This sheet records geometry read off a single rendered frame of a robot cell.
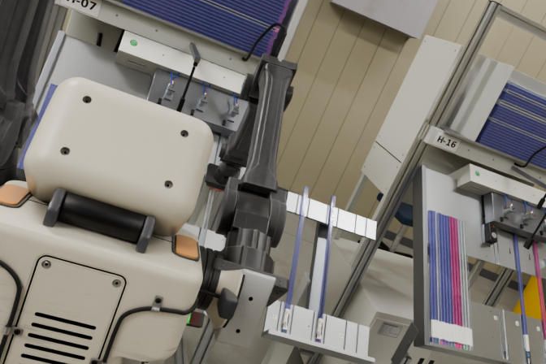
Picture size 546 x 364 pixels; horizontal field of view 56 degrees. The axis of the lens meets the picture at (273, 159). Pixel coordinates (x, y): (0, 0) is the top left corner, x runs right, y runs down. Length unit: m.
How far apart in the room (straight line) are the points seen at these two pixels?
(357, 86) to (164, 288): 4.19
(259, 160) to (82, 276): 0.38
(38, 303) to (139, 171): 0.19
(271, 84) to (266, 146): 0.16
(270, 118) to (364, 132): 3.88
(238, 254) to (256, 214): 0.09
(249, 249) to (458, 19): 4.26
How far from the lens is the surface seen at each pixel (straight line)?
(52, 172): 0.64
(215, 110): 1.75
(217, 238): 1.66
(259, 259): 0.76
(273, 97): 0.99
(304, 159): 4.83
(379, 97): 4.78
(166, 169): 0.65
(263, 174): 0.87
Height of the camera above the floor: 1.55
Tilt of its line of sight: 15 degrees down
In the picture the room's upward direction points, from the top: 23 degrees clockwise
